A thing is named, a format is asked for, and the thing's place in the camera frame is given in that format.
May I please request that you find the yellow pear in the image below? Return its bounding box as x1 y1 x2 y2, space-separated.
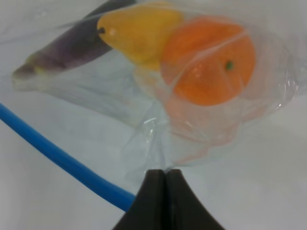
97 1 184 71

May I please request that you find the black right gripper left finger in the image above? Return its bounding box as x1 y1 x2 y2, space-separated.
114 170 165 230

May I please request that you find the purple eggplant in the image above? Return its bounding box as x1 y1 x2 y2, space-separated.
12 0 136 91

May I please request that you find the orange fruit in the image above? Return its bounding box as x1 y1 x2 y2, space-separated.
161 16 256 106

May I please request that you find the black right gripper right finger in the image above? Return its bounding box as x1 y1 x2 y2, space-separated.
166 169 223 230

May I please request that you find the clear zip file bag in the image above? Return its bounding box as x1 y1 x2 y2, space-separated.
0 0 307 179

